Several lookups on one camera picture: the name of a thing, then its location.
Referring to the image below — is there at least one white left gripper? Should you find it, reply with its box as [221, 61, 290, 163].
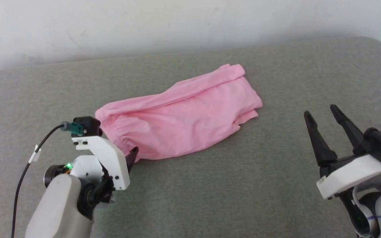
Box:
[71, 135, 139, 191]

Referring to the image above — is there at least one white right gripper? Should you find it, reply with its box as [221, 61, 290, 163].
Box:
[304, 104, 381, 200]

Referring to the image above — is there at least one grey fabric sofa cushion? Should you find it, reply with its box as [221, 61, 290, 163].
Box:
[0, 36, 381, 238]

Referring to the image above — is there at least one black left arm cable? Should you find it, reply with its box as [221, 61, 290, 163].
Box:
[11, 121, 86, 238]

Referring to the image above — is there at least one pink cloth garment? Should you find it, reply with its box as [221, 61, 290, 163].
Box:
[94, 63, 263, 163]

